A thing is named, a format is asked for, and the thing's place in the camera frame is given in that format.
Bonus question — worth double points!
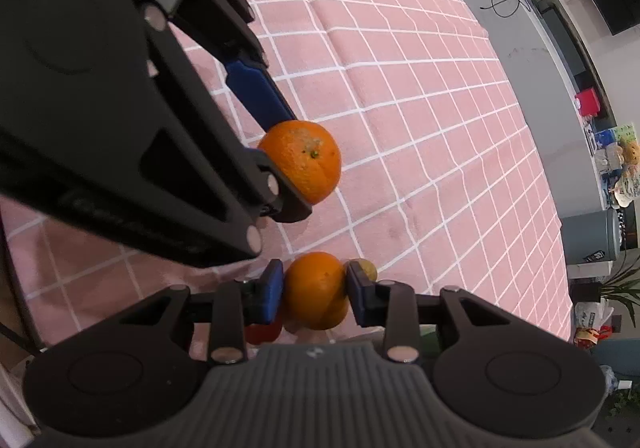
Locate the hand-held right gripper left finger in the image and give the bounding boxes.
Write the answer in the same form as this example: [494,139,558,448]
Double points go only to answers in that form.
[117,259,285,365]

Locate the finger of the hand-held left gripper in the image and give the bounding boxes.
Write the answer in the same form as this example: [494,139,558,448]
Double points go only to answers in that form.
[60,0,313,270]
[167,0,296,129]

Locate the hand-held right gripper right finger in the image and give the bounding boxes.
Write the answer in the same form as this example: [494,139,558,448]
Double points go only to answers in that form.
[345,260,511,363]

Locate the orange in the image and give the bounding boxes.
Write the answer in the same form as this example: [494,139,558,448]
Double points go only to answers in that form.
[257,120,343,205]
[282,251,351,332]

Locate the small red fruit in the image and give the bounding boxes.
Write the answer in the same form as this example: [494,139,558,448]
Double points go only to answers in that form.
[244,318,284,346]

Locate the pink checked tablecloth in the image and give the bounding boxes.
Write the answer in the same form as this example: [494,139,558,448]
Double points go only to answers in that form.
[0,0,573,364]

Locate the white plastic bag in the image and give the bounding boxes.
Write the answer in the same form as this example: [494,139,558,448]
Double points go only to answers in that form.
[575,303,613,329]

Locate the grey trash bin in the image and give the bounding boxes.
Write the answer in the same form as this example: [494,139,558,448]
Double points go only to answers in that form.
[560,210,623,265]

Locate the potted long-leaf plant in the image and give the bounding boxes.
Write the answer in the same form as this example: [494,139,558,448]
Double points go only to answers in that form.
[570,248,640,314]

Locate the white television console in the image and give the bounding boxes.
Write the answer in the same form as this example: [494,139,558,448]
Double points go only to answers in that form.
[415,0,628,274]

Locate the red box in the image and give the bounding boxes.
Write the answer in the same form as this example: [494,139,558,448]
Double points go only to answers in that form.
[574,88,601,116]

